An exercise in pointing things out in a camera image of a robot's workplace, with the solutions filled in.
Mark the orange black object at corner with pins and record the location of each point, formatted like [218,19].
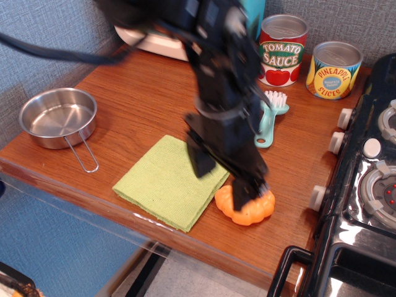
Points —
[15,283]

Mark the yellow-green folded cloth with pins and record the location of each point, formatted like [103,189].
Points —
[163,184]

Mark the small steel pan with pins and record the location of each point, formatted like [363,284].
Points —
[61,118]

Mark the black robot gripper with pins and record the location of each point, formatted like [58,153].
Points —
[229,142]

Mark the teal toy dish brush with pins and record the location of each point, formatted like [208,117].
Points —
[277,106]

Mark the tomato sauce toy can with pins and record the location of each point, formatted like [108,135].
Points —
[281,46]

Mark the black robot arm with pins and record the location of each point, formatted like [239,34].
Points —
[226,64]

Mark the pineapple slices toy can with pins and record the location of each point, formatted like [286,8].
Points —
[333,70]

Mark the black toy stove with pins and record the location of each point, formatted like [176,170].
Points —
[354,240]

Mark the toy microwave teal and white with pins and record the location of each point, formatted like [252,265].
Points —
[161,44]

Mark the orange plastic toy croissant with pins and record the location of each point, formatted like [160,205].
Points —
[255,211]

